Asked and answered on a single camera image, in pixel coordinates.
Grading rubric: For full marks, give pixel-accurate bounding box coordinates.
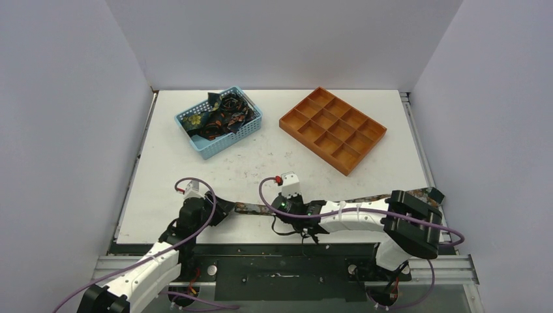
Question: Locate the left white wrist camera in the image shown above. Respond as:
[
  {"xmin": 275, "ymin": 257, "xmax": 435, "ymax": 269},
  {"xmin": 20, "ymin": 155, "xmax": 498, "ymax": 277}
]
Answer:
[{"xmin": 183, "ymin": 181, "xmax": 203, "ymax": 200}]

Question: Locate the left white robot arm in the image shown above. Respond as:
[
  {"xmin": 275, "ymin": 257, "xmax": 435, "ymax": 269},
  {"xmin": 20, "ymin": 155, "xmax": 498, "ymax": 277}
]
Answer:
[{"xmin": 77, "ymin": 192, "xmax": 230, "ymax": 312}]

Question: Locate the orange floral necktie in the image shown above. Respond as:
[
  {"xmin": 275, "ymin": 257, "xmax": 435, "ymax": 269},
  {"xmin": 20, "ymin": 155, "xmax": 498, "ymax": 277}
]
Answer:
[{"xmin": 233, "ymin": 187, "xmax": 445, "ymax": 216}]

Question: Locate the aluminium frame rail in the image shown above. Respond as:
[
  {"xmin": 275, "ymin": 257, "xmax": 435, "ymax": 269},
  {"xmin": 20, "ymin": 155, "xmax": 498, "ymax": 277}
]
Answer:
[{"xmin": 399, "ymin": 91, "xmax": 485, "ymax": 312}]

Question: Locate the dark tie with yellow flowers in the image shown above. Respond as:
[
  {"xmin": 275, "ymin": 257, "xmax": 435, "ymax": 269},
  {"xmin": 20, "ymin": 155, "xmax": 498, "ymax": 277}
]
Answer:
[{"xmin": 180, "ymin": 112, "xmax": 211, "ymax": 136}]

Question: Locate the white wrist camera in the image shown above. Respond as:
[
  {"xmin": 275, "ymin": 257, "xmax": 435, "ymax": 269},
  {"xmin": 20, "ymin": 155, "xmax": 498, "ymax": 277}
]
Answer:
[
  {"xmin": 280, "ymin": 171, "xmax": 301, "ymax": 199},
  {"xmin": 183, "ymin": 181, "xmax": 203, "ymax": 200}
]

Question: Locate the light blue plastic basket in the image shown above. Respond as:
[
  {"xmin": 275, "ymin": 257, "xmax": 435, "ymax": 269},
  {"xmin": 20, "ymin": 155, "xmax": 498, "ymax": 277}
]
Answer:
[{"xmin": 174, "ymin": 86, "xmax": 263, "ymax": 160}]

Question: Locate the black tie with orange swirls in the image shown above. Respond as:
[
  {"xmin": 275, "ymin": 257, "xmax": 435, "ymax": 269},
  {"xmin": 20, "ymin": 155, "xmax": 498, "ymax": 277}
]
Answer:
[{"xmin": 195, "ymin": 93, "xmax": 255, "ymax": 141}]

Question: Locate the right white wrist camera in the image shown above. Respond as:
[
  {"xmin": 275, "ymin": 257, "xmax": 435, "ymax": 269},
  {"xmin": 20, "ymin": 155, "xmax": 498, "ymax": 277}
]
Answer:
[{"xmin": 280, "ymin": 171, "xmax": 301, "ymax": 199}]

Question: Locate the orange wooden compartment tray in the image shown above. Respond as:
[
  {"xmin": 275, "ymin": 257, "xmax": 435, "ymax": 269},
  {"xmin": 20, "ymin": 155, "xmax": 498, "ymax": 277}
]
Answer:
[{"xmin": 279, "ymin": 87, "xmax": 387, "ymax": 176}]

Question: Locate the black metal base plate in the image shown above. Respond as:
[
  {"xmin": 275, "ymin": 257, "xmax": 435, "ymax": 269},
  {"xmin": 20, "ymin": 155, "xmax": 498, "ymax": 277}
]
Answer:
[{"xmin": 107, "ymin": 243, "xmax": 413, "ymax": 303}]

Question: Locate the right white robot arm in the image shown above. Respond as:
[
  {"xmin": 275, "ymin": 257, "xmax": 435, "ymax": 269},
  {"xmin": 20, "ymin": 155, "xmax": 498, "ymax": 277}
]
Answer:
[{"xmin": 270, "ymin": 190, "xmax": 442, "ymax": 280}]

